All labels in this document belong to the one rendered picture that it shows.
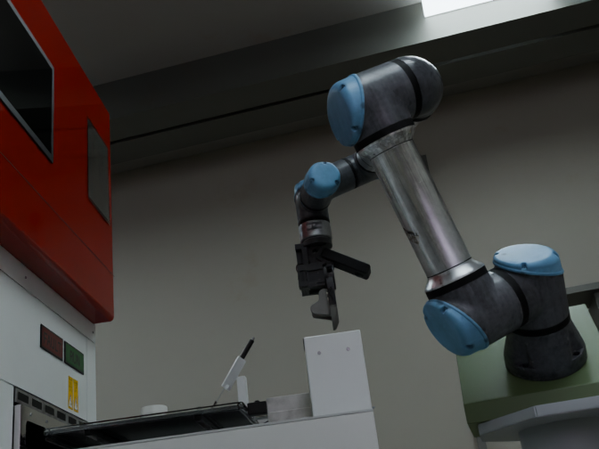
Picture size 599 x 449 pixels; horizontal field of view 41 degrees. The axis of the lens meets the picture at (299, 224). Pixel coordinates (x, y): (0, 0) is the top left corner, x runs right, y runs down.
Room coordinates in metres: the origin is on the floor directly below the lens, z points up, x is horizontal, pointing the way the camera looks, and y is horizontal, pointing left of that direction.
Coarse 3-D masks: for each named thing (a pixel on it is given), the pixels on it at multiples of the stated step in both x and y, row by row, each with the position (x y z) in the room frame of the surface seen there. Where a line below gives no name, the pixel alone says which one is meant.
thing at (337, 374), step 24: (336, 336) 1.26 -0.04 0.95; (360, 336) 1.26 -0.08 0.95; (312, 360) 1.26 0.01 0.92; (336, 360) 1.26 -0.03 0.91; (360, 360) 1.26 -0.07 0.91; (312, 384) 1.26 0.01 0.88; (336, 384) 1.26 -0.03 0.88; (360, 384) 1.26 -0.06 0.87; (312, 408) 1.26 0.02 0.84; (336, 408) 1.26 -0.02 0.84; (360, 408) 1.26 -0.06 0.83
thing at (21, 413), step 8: (16, 408) 1.39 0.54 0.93; (24, 408) 1.41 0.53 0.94; (16, 416) 1.39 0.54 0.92; (24, 416) 1.41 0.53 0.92; (32, 416) 1.44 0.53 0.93; (40, 416) 1.48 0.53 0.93; (48, 416) 1.52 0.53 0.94; (16, 424) 1.39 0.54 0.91; (24, 424) 1.41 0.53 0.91; (32, 424) 1.46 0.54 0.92; (40, 424) 1.48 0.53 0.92; (48, 424) 1.52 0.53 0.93; (56, 424) 1.56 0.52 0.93; (64, 424) 1.60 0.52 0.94; (16, 432) 1.39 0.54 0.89; (24, 432) 1.41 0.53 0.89; (16, 440) 1.39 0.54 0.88; (24, 440) 1.41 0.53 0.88; (16, 448) 1.39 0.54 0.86; (24, 448) 1.41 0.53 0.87; (32, 448) 1.45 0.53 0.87
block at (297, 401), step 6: (276, 396) 1.45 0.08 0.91; (282, 396) 1.45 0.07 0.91; (288, 396) 1.45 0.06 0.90; (294, 396) 1.45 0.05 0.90; (300, 396) 1.45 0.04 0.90; (306, 396) 1.45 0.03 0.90; (270, 402) 1.45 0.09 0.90; (276, 402) 1.45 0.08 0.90; (282, 402) 1.45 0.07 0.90; (288, 402) 1.45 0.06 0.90; (294, 402) 1.45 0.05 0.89; (300, 402) 1.45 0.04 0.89; (306, 402) 1.45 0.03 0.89; (270, 408) 1.45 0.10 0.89; (276, 408) 1.45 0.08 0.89; (282, 408) 1.45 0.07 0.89; (288, 408) 1.45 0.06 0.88; (294, 408) 1.45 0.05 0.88
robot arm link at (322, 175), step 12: (312, 168) 1.55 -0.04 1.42; (324, 168) 1.56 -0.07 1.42; (336, 168) 1.57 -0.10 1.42; (348, 168) 1.59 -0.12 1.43; (312, 180) 1.56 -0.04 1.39; (324, 180) 1.56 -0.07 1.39; (336, 180) 1.57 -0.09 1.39; (348, 180) 1.60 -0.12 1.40; (300, 192) 1.64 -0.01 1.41; (312, 192) 1.59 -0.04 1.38; (324, 192) 1.58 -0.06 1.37; (336, 192) 1.61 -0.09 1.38; (312, 204) 1.63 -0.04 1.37; (324, 204) 1.64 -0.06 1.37
